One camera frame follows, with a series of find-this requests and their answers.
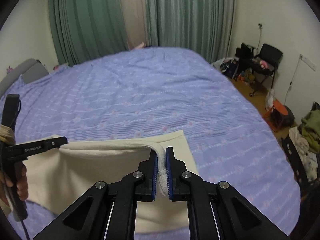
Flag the cream knit pants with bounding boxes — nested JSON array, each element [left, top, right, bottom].
[[24, 130, 198, 233]]

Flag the person's left hand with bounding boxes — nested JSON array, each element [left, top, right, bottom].
[[1, 164, 29, 206]]

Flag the white sleeve cuff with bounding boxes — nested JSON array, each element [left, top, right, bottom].
[[0, 125, 16, 215]]

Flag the grey padded headboard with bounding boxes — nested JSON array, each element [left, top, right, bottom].
[[1, 59, 49, 96]]

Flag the purple striped floral bedspread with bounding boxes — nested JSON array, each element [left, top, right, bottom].
[[5, 47, 300, 234]]

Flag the orange plastic stool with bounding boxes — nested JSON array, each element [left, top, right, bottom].
[[263, 100, 289, 132]]

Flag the pile of clothes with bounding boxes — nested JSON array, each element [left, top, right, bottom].
[[289, 102, 319, 182]]

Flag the black folding chair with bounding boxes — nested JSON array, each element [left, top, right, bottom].
[[249, 43, 283, 97]]

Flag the black clothes rack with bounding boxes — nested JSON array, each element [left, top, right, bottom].
[[233, 43, 255, 81]]

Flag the beige sheer curtain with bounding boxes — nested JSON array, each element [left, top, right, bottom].
[[120, 0, 148, 50]]

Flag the green pleated curtain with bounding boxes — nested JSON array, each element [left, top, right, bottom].
[[48, 0, 236, 66]]

